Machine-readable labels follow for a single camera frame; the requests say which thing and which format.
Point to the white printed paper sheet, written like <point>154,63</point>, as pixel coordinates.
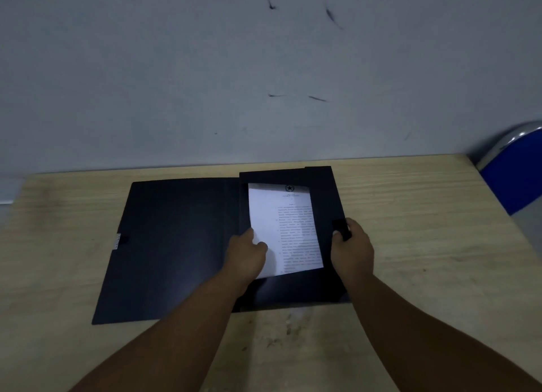
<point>288,226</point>

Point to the person's right forearm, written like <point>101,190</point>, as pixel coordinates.
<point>419,341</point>

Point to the blue chair with grey frame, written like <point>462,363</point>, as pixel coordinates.
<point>514,176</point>

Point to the person's right thumb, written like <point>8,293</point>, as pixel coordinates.
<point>337,236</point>

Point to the person's left thumb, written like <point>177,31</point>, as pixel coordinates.
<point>261,248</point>

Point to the person's right hand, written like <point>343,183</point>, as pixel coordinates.
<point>353,256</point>

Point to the person's left hand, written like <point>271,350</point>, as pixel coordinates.
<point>242,260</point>

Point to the black document box folder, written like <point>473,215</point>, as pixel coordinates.
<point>178,243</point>

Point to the person's left forearm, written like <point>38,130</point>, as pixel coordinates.
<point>169,341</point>

